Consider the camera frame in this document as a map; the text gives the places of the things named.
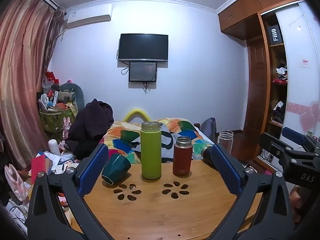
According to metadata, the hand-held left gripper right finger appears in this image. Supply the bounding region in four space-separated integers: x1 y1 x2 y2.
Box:
209 143 295 240

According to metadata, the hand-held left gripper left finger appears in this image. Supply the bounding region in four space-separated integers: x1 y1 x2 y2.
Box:
26 144 113 240

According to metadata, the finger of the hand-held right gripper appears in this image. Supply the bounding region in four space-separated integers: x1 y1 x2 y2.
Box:
282 127 317 145
259 132 320 161

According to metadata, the dark green cup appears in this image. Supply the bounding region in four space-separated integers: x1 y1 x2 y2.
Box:
101 153 132 186

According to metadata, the person's right hand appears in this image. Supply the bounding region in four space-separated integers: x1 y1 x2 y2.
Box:
289 185 304 223

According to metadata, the clear glass jar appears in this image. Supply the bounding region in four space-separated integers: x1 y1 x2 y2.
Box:
217 130 234 153

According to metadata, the dark clothing pile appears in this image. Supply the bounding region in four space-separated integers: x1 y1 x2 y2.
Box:
67 98 115 161

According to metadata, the white plastic bottle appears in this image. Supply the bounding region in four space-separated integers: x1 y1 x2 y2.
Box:
48 139 61 156

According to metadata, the red thermos bottle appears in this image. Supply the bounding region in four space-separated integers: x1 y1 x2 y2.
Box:
172 136 193 177

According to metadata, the grey backpack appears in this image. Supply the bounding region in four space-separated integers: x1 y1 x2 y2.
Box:
199 117 217 142

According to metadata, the pink bunny toy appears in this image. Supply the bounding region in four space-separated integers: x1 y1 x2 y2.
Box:
61 117 72 141

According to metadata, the red box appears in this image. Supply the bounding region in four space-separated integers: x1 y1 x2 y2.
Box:
30 154 47 185

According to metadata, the brown wooden door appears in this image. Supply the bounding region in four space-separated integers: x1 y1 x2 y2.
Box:
243 36 271 140

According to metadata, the white sliding wardrobe door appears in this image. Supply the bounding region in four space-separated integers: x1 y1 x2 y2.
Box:
275 1 320 142

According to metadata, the green thermos bottle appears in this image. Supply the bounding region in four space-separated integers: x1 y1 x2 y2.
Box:
140 121 162 180

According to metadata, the green storage basket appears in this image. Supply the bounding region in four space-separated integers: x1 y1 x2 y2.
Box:
38 109 76 133

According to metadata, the colourful patterned blanket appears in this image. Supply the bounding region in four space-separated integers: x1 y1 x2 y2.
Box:
99 117 216 165

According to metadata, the yellow curved pillow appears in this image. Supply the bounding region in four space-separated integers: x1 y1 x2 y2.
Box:
123 108 152 123

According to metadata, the pink patterned bag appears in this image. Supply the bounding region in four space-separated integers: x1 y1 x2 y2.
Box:
4 163 31 202

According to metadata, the grey plush toy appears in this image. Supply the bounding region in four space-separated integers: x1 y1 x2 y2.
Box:
51 81 85 111

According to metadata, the black storage box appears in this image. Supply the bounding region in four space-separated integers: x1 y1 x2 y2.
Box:
267 24 284 46

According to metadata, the red bag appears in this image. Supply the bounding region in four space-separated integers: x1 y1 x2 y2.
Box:
45 71 61 86

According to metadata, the pink striped curtain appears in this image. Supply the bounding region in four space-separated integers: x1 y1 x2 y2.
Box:
0 0 66 172

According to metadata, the wooden wardrobe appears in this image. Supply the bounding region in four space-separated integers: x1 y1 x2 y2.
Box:
217 0 320 162

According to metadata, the white air conditioner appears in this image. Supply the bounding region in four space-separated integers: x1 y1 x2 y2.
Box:
65 4 113 29

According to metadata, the black monitor cable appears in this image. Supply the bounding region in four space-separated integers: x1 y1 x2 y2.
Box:
142 81 153 95

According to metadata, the small black wall monitor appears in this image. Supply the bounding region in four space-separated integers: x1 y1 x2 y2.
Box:
129 62 158 83

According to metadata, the wall-mounted black television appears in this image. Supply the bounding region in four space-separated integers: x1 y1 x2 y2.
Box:
118 33 169 62

